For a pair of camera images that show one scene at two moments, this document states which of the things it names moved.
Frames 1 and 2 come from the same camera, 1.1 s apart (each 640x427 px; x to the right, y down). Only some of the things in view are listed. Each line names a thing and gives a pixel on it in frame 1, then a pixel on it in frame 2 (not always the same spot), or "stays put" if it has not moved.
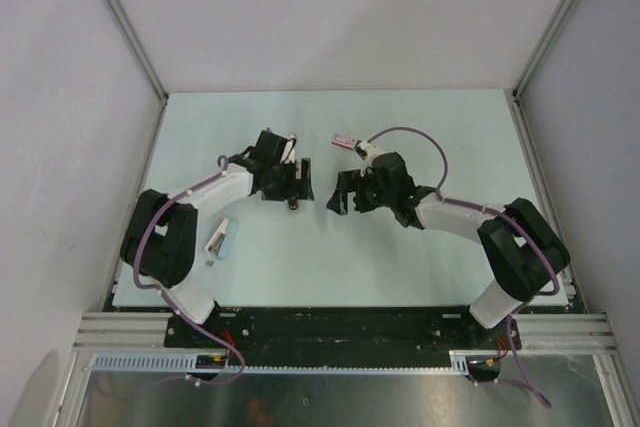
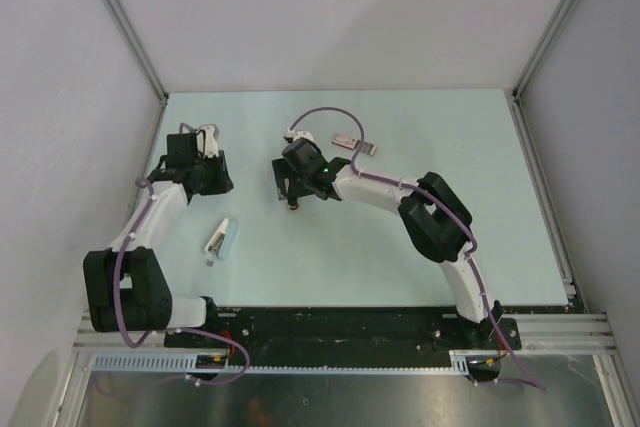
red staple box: (344, 141) stays put
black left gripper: (288, 193) → (223, 182)
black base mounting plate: (336, 330) stays put
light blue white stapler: (224, 240) stays put
